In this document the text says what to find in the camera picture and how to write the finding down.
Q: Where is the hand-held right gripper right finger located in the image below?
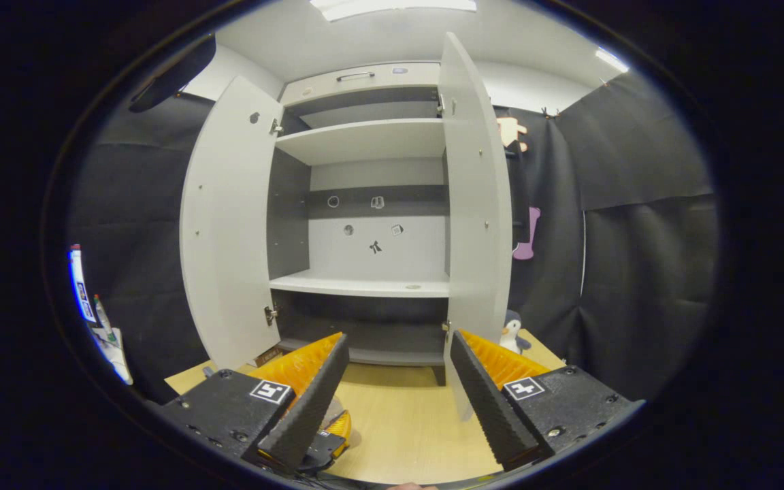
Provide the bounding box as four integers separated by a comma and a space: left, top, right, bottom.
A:
448, 330, 644, 472

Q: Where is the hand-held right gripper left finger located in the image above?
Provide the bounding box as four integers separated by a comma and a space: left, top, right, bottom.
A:
161, 332, 350, 475

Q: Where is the white cabinet door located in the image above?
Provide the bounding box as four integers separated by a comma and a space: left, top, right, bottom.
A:
180, 75, 285, 372
438, 32, 514, 421

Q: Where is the white grey cabinet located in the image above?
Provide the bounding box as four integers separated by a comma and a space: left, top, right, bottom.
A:
266, 63, 457, 387

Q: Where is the white cabinet shelf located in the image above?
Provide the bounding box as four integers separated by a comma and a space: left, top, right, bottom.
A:
274, 118, 446, 166
269, 269, 451, 298

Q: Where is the penguin plush toy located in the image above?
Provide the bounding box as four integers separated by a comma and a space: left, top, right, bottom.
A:
500, 310, 533, 355

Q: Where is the black backdrop cloth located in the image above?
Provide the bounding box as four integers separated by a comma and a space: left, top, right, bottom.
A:
65, 68, 719, 404

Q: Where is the green capped marker pen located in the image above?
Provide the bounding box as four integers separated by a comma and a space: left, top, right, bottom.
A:
94, 294, 113, 336

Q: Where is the white panel with blue edge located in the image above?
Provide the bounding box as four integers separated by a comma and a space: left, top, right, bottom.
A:
69, 244, 134, 386

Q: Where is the ceiling light panel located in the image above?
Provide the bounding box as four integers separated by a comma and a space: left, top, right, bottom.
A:
595, 46, 631, 74
310, 0, 478, 22

